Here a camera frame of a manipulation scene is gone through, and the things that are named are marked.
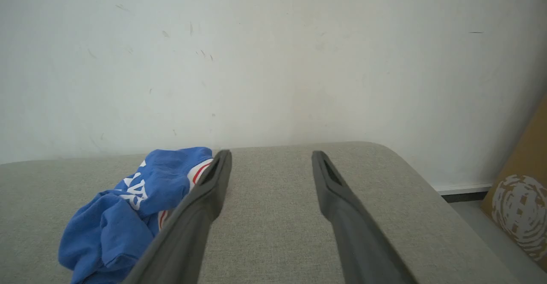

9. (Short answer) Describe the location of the brown printed cardboard box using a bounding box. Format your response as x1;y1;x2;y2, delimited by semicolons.
481;96;547;272

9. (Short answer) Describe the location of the grey fabric sofa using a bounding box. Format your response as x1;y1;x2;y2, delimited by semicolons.
0;142;520;284

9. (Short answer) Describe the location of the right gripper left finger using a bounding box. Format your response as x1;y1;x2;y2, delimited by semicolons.
122;149;232;284

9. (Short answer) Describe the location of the blue jersey with white sleeves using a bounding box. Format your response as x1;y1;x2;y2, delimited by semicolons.
58;147;213;284

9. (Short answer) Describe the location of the white baseboard strip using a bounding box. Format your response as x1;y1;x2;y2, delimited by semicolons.
434;183;494;195

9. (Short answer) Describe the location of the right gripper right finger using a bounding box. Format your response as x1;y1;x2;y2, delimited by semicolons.
311;150;418;284

